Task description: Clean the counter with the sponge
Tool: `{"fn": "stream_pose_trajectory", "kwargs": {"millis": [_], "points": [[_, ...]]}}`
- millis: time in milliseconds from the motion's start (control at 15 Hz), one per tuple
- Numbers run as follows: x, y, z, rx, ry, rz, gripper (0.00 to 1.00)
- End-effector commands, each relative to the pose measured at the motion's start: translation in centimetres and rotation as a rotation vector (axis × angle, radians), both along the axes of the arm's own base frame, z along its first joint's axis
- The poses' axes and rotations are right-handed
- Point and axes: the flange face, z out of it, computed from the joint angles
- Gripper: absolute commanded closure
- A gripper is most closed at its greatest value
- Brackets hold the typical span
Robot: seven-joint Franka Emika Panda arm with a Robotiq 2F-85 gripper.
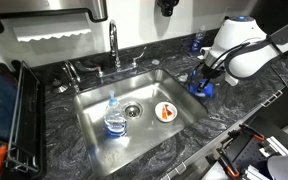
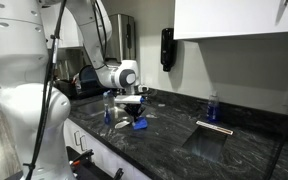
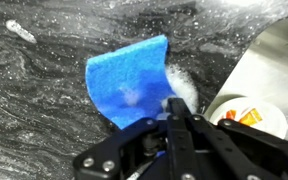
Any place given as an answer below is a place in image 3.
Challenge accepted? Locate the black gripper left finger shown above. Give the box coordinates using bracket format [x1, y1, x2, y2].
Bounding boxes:
[73, 97, 182, 180]

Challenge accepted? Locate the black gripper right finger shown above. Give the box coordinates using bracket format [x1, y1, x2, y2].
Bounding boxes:
[178, 97, 288, 180]

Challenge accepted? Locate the blue sponge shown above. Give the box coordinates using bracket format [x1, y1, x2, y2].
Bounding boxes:
[84, 34, 179, 131]

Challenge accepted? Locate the stainless steel sink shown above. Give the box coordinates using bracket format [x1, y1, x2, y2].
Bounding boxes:
[203, 14, 288, 147]

